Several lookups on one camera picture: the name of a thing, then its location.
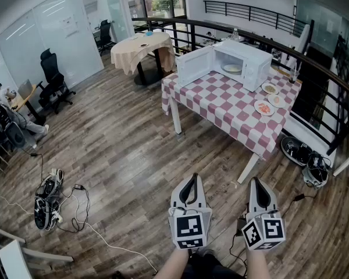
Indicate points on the black balcony railing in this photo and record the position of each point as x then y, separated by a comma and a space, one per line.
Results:
250, 12

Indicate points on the black curved railing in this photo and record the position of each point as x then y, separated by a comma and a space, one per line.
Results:
317, 65

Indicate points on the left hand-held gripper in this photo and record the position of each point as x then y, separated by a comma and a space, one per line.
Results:
189, 228

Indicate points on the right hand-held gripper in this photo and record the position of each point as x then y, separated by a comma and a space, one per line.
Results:
263, 231

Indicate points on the white square table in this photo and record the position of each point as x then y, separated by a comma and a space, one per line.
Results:
176, 121

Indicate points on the black bag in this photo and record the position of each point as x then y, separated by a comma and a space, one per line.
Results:
293, 151

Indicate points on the glass of dark drink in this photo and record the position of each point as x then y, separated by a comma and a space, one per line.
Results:
292, 78

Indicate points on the black pedestal table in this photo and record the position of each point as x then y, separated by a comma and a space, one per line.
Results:
142, 74

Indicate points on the white frame furniture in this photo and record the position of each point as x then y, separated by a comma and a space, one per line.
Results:
14, 260

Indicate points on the plate of dark food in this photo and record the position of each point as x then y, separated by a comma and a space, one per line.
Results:
144, 45

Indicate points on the person's dark trousers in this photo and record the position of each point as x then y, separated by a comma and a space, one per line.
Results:
212, 267

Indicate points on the large window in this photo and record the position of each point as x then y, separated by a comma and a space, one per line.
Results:
163, 3

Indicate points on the clear plastic bottle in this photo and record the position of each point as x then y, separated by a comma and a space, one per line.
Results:
235, 35

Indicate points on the small blue object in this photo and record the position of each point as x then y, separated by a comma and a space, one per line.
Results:
149, 34

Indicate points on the paper sheets on glass wall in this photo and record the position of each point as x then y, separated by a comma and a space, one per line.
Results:
69, 26

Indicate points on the black office chair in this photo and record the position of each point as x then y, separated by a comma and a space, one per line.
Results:
51, 74
104, 35

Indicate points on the red white checkered tablecloth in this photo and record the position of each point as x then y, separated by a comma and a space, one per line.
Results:
221, 103

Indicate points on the person's right forearm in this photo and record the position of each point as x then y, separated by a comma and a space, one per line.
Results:
257, 264

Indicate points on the plate with pale bun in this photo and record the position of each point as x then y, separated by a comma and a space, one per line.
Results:
276, 100

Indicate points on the beige round tablecloth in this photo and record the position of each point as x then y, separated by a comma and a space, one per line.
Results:
128, 55

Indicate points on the person's left forearm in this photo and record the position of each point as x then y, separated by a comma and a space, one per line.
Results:
171, 264

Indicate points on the grey laptop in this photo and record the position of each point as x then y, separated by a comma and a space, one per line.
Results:
24, 89

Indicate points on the white microwave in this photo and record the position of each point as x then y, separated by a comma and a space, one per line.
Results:
250, 54

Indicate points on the plate of red food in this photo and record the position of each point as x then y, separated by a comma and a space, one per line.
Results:
264, 107

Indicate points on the plate of yellow-green food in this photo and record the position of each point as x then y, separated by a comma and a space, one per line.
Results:
270, 88

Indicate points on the wooden desk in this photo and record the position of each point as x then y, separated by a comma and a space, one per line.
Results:
29, 103

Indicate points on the black gear on floor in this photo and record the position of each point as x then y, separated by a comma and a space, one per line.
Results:
315, 174

